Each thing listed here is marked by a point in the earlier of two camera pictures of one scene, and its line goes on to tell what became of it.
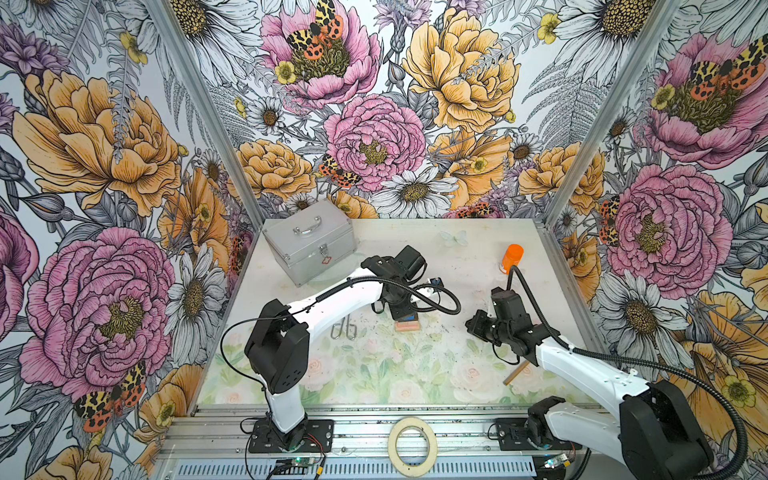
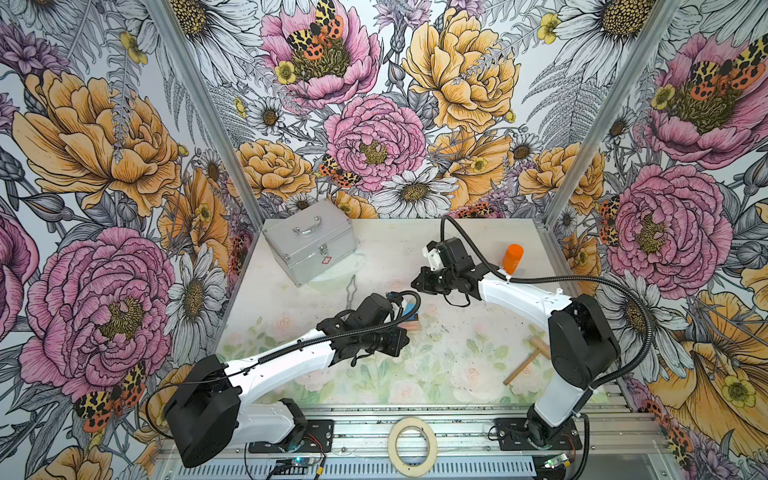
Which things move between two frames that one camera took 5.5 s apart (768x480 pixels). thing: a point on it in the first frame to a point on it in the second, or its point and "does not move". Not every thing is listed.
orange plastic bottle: (512, 257) does not move
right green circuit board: (560, 460) does not move
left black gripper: (407, 309) to (398, 340)
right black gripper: (474, 326) to (424, 282)
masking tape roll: (426, 465) does not move
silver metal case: (311, 239) does not move
